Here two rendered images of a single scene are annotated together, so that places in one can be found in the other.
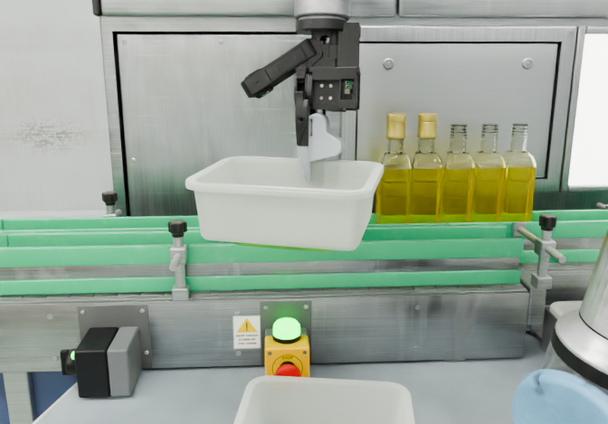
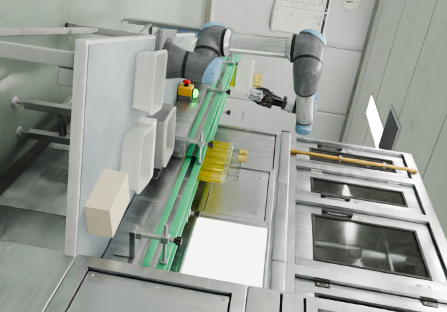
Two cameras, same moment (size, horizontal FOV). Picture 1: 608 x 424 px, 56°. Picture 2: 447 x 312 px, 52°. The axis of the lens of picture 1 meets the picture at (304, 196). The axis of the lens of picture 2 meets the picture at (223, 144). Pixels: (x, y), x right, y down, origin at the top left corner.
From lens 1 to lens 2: 222 cm
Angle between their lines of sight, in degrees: 63
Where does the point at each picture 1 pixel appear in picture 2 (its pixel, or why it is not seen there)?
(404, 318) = (185, 115)
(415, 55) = (263, 184)
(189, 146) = (237, 140)
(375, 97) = (248, 173)
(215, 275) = (211, 96)
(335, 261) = (208, 112)
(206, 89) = (255, 147)
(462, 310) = (183, 124)
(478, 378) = not seen: hidden behind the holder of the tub
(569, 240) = (188, 175)
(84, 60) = not seen: outside the picture
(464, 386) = not seen: hidden behind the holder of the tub
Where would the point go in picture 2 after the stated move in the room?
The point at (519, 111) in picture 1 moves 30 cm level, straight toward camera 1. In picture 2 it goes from (235, 207) to (245, 144)
